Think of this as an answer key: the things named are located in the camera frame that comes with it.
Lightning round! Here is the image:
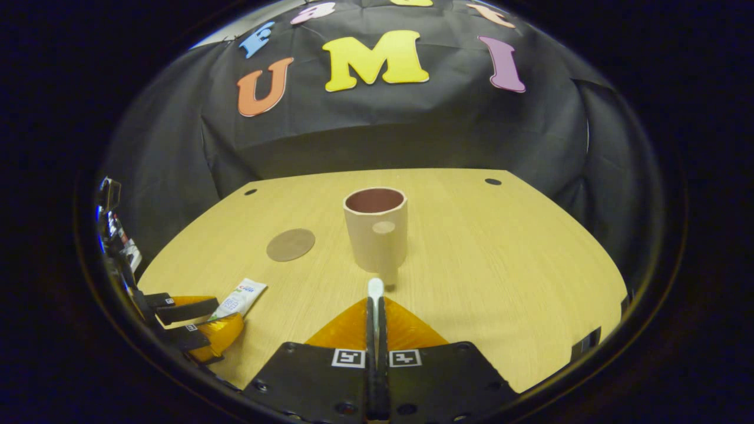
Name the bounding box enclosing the white toothbrush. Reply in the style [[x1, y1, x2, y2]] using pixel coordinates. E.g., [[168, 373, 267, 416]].
[[367, 278, 385, 354]]

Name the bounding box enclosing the white toothpaste tube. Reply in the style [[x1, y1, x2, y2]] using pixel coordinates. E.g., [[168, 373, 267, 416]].
[[207, 279, 267, 323]]

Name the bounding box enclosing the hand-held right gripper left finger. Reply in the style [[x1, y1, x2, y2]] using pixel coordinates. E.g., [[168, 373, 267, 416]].
[[242, 297, 378, 424]]

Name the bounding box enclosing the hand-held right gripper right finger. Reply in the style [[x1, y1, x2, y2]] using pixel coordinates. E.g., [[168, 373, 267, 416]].
[[377, 296, 520, 424]]

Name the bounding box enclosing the round brown coaster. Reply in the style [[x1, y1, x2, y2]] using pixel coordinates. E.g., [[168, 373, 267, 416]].
[[266, 228, 316, 262]]

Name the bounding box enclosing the black backdrop cloth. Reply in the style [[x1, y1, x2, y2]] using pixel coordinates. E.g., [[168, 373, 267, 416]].
[[97, 0, 666, 295]]

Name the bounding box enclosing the beige cup with handle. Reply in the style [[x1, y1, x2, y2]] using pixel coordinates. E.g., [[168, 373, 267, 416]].
[[343, 187, 409, 286]]

